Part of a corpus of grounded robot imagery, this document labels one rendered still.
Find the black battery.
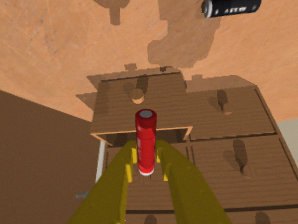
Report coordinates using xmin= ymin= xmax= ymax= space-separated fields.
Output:
xmin=204 ymin=0 xmax=262 ymax=18

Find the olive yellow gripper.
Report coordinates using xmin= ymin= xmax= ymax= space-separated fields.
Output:
xmin=67 ymin=140 xmax=233 ymax=224

